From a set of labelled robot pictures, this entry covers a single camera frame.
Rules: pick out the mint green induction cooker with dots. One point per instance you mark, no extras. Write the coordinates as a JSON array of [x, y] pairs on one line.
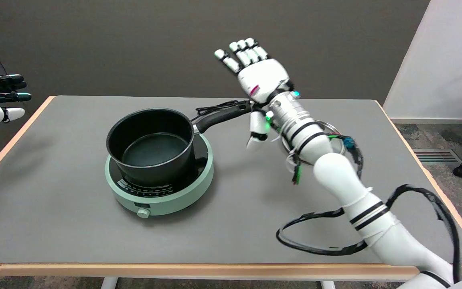
[[167, 204]]

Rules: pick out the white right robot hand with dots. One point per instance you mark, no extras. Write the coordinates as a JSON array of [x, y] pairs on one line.
[[263, 78]]

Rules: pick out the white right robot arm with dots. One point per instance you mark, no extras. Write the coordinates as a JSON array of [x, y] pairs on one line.
[[335, 172]]

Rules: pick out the glass pot lid steel rim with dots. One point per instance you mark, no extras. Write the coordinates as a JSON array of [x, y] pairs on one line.
[[332, 129]]

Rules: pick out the grey floor vent grille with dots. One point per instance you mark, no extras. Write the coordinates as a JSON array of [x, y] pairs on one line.
[[435, 156]]

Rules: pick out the white table leg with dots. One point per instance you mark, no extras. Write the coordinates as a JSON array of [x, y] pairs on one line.
[[328, 285], [109, 283]]

